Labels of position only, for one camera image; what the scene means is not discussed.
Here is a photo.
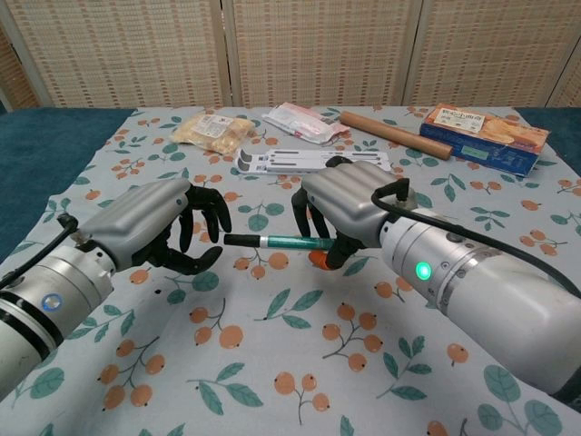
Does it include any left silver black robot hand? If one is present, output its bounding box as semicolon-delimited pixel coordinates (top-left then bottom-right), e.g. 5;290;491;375
74;177;232;276

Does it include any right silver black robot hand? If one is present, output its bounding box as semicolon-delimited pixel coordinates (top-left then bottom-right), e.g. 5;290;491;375
290;161;417;272

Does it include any green marker body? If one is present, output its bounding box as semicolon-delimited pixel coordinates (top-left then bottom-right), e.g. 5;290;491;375
258;234;337;251

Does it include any black marker cap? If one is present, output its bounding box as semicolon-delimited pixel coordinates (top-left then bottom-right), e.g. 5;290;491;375
223;233;262;248

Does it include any white folding stand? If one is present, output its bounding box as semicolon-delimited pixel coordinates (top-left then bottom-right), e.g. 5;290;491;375
233;146;394;176

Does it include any wooden rolling pin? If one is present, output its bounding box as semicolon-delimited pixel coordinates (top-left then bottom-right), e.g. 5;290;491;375
339;111;454;161

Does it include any pink white plastic package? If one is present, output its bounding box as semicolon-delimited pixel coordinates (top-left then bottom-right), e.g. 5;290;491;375
261;102;351;146

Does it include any clear bag of snacks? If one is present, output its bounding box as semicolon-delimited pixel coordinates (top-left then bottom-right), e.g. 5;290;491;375
170;113;255;155

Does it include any orange blue biscuit box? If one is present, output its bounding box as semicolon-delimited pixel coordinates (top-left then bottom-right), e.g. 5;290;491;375
418;103;553;176

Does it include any beige woven screen panel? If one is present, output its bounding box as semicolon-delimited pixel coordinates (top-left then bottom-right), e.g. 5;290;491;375
222;0;421;109
0;0;231;110
556;45;581;108
401;0;581;108

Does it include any floral patterned tablecloth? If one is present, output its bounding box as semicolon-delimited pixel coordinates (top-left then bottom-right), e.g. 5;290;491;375
0;104;581;436

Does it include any brown woven screen panel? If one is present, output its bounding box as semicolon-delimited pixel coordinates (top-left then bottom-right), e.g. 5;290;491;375
0;26;40;113

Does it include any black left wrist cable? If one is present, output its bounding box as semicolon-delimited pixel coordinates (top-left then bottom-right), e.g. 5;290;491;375
0;212;76;292

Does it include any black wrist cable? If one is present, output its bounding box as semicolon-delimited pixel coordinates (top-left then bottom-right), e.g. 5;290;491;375
0;212;76;292
370;178;581;294

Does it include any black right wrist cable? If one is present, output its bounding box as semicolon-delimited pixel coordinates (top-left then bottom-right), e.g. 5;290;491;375
370;178;581;294

